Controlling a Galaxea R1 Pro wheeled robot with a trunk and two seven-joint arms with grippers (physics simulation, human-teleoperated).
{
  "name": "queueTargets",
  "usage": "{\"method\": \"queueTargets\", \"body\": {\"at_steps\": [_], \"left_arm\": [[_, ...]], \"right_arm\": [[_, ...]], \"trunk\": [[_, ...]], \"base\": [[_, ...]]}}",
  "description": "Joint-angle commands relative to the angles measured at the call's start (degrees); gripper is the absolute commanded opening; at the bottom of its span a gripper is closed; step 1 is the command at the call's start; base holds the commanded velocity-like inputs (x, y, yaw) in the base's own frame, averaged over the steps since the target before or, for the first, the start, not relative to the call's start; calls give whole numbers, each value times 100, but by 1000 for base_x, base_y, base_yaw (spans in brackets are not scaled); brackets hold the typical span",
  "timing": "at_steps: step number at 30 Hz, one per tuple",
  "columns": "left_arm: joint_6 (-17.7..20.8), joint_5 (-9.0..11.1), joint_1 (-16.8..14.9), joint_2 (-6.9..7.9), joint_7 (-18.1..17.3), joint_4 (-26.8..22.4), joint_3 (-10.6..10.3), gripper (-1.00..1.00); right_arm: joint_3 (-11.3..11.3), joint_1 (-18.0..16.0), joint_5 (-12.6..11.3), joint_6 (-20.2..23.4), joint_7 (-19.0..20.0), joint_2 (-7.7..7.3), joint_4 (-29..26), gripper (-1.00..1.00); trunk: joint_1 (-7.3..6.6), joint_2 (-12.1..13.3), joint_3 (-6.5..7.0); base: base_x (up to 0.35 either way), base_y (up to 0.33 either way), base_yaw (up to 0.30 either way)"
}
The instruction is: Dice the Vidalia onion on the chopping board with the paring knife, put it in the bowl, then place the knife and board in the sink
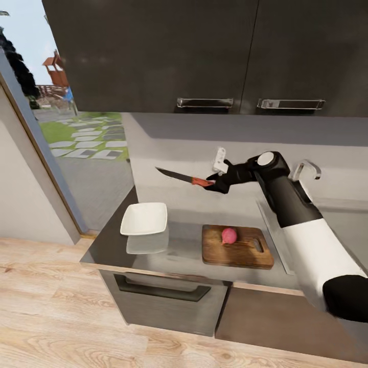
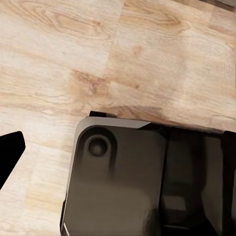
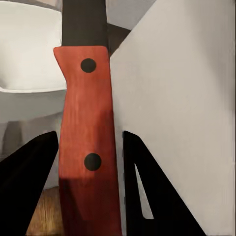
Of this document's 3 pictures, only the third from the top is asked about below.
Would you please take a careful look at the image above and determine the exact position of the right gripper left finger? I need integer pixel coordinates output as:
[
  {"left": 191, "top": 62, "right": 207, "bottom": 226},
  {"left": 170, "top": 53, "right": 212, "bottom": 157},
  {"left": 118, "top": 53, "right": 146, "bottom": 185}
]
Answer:
[{"left": 0, "top": 131, "right": 59, "bottom": 236}]

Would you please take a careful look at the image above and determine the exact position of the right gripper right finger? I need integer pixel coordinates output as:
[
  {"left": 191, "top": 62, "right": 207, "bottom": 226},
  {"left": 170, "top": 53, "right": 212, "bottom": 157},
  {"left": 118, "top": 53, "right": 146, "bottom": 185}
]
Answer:
[{"left": 123, "top": 131, "right": 206, "bottom": 236}]

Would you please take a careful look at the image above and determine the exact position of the cutting board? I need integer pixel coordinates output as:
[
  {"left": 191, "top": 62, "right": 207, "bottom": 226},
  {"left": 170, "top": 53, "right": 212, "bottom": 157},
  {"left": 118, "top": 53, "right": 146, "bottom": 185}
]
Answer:
[{"left": 25, "top": 186, "right": 65, "bottom": 236}]

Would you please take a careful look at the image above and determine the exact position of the parer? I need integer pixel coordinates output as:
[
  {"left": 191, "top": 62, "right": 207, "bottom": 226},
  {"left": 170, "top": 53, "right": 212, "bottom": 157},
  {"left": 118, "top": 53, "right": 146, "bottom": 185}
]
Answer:
[{"left": 53, "top": 0, "right": 122, "bottom": 236}]

